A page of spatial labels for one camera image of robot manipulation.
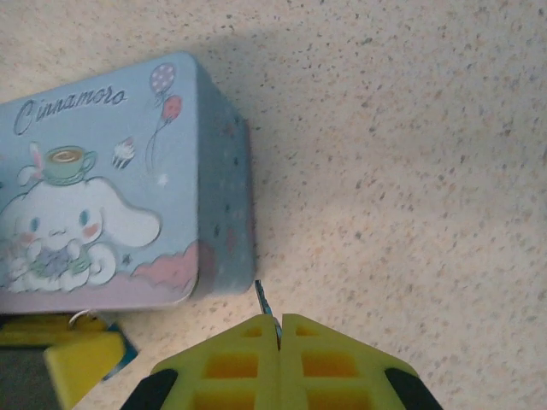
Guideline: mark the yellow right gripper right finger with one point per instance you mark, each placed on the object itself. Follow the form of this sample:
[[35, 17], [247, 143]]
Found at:
[[337, 371]]

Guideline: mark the blue Cinnamoroll tin box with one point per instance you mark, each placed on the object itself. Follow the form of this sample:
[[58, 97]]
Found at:
[[107, 192]]

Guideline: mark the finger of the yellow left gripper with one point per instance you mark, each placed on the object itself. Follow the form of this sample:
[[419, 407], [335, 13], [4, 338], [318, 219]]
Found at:
[[81, 363], [42, 331]]

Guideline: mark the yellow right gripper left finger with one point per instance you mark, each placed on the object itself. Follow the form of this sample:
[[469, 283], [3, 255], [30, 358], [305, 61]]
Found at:
[[231, 367]]

